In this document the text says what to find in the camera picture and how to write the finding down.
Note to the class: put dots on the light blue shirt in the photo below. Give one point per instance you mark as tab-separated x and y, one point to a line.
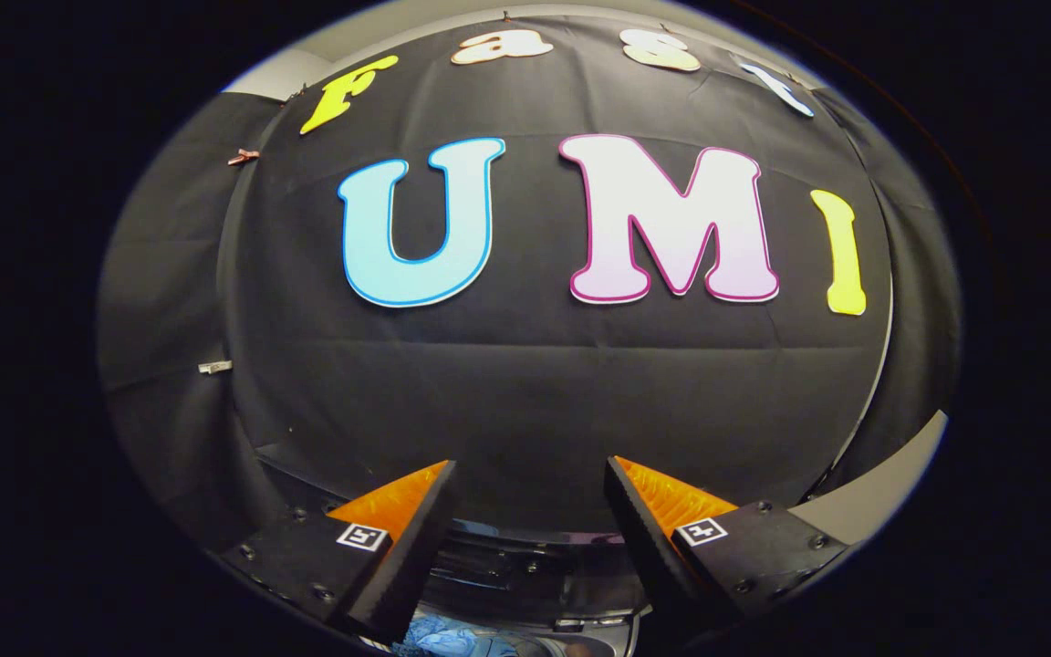
462	639

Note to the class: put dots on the silver cloth clip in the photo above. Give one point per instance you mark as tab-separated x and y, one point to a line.
214	367

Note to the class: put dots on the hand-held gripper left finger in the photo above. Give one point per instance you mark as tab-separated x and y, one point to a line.
411	538

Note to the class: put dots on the copper cloth clip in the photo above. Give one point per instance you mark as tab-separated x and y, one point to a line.
243	156

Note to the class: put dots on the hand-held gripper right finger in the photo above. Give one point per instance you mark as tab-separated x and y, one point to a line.
649	547

